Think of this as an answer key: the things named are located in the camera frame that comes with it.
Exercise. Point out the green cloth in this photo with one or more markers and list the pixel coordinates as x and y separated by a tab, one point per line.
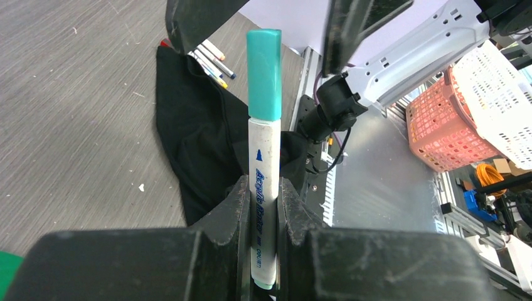
9	266

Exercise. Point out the white plastic basket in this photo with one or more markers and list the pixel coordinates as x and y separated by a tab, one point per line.
499	99

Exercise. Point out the teal pen cap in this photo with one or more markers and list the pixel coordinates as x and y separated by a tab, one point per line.
264	74

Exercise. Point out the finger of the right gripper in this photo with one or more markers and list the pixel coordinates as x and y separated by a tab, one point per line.
348	23
190	22

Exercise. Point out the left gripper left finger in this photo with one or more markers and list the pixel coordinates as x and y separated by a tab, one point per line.
206	261

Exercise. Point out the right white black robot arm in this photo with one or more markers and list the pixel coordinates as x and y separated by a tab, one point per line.
378	49

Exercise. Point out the black cloth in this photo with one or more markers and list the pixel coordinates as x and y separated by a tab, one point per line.
203	130

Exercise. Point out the pink plastic basket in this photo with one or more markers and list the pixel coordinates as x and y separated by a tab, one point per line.
441	130

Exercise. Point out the white pen blue tip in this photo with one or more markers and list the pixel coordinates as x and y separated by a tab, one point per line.
216	61

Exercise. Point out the white pen red cap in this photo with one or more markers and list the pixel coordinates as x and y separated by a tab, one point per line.
166	43

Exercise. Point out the white pen yellow tip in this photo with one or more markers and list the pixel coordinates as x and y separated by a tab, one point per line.
208	71

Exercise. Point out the blue object on floor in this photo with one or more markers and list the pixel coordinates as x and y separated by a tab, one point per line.
481	205

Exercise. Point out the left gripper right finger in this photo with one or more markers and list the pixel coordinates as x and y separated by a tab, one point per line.
318	262

